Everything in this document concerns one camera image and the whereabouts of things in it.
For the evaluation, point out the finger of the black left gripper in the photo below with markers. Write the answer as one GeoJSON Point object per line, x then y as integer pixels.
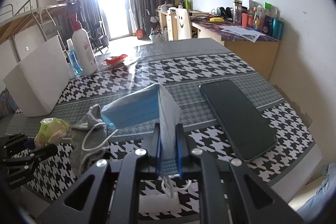
{"type": "Point", "coordinates": [16, 143]}
{"type": "Point", "coordinates": [34, 156]}

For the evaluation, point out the red snack packet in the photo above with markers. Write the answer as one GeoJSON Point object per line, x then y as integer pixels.
{"type": "Point", "coordinates": [115, 61]}

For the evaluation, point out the metal bunk bed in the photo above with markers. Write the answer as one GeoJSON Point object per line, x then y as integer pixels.
{"type": "Point", "coordinates": [32, 13]}

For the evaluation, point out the yellow banana on desk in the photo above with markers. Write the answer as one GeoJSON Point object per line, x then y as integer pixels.
{"type": "Point", "coordinates": [216, 20]}

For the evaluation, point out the black smartphone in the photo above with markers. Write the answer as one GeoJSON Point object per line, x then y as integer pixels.
{"type": "Point", "coordinates": [247, 131]}

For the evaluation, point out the teal cylinder bottle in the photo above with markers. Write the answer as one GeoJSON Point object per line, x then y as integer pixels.
{"type": "Point", "coordinates": [277, 29]}

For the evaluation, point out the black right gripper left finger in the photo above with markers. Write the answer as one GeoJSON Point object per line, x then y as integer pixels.
{"type": "Point", "coordinates": [108, 192]}

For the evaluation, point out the green plastic wrapper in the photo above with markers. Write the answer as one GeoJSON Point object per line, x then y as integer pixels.
{"type": "Point", "coordinates": [52, 131]}

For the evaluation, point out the papers on desk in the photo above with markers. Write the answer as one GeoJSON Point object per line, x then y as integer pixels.
{"type": "Point", "coordinates": [251, 35]}

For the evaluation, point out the blue liquid spray bottle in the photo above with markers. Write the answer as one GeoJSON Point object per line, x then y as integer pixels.
{"type": "Point", "coordinates": [73, 59]}

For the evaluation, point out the black folding chair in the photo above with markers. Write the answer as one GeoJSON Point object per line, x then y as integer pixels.
{"type": "Point", "coordinates": [97, 36]}

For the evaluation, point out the left grey curtain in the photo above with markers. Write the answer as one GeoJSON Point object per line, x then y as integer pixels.
{"type": "Point", "coordinates": [76, 8]}

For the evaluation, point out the white styrofoam box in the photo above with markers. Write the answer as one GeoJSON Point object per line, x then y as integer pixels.
{"type": "Point", "coordinates": [37, 81]}

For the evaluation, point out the grey sock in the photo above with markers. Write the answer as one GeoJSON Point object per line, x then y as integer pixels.
{"type": "Point", "coordinates": [89, 141]}

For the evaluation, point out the wooden smiley face chair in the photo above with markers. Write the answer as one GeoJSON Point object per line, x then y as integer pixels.
{"type": "Point", "coordinates": [183, 24]}

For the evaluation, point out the wooden desk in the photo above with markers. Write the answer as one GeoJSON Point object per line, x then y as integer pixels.
{"type": "Point", "coordinates": [261, 54]}

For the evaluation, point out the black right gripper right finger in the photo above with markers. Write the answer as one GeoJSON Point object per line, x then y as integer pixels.
{"type": "Point", "coordinates": [229, 191]}

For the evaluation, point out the white pump bottle red cap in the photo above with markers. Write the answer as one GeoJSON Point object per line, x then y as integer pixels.
{"type": "Point", "coordinates": [82, 46]}

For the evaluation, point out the blue surgical face mask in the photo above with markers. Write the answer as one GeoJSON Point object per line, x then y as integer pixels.
{"type": "Point", "coordinates": [168, 149]}

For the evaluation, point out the orange bag by door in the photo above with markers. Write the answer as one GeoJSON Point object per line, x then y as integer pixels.
{"type": "Point", "coordinates": [139, 34]}

